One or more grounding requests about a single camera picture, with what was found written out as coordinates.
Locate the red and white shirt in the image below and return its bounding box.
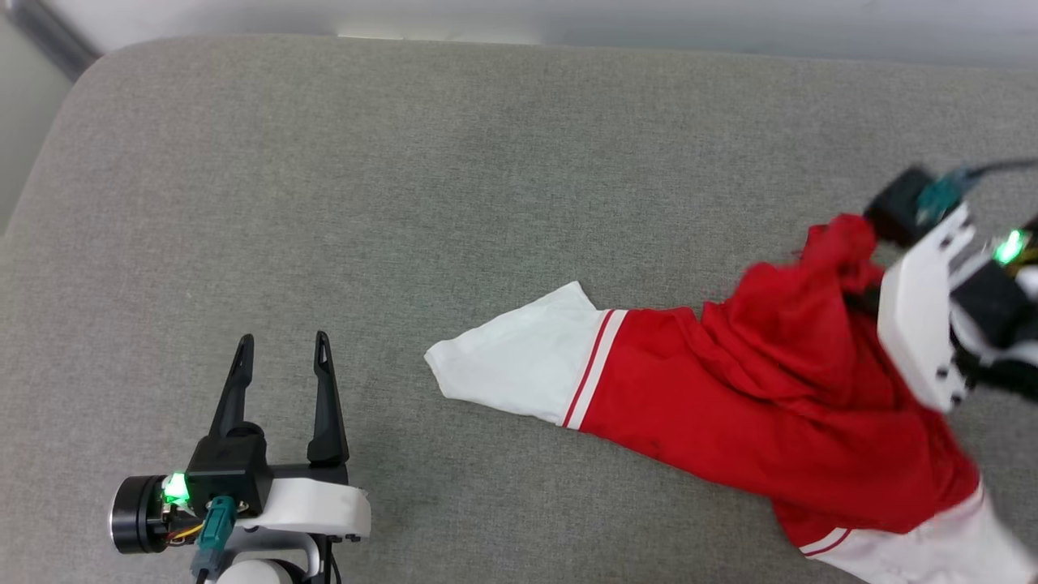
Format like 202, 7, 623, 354
424, 213, 1038, 584

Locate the teal left camera connector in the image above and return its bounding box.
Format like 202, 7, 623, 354
193, 497, 238, 577

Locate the thin black right camera cable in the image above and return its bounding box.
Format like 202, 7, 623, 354
965, 158, 1038, 178

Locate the teal right camera connector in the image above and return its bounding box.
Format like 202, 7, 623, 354
916, 169, 978, 226

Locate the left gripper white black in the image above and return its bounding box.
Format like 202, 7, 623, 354
111, 330, 372, 556

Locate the dark grey baseboard strip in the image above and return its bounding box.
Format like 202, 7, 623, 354
6, 0, 103, 82

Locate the teal camera connector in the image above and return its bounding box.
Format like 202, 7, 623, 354
193, 497, 238, 577
916, 169, 978, 226

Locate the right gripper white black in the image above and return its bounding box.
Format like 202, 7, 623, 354
878, 203, 1038, 414

